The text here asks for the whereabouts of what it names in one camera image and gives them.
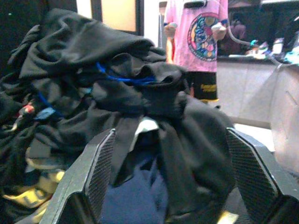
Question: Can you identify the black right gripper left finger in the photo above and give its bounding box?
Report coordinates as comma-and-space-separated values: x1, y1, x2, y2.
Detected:
39, 128, 117, 224

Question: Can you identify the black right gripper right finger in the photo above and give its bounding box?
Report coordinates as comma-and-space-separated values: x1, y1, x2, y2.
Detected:
226, 127, 299, 224

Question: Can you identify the person left hand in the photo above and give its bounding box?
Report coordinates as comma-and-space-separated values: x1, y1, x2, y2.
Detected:
211, 21, 228, 42

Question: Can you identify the person right hand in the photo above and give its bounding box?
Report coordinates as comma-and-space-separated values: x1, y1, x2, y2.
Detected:
164, 22, 180, 40

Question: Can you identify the black garment with yellow print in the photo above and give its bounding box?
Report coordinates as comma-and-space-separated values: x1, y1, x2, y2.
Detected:
0, 169, 66, 224

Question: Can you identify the navy blue garment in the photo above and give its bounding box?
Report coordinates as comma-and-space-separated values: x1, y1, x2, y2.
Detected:
100, 154, 169, 224

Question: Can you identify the grey counter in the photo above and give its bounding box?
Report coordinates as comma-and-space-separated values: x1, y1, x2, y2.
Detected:
216, 55, 299, 129

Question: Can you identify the black garment with colourful print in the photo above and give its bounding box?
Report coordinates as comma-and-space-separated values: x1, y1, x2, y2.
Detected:
0, 70, 50, 173

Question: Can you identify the person in pink T-shirt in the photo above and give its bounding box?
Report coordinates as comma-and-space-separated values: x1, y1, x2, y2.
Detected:
163, 0, 229, 104

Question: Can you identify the dark framed door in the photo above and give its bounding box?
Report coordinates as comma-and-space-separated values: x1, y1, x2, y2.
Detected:
90, 0, 145, 36

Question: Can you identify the blue cord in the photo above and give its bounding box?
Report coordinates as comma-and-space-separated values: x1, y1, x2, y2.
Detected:
95, 61, 157, 87

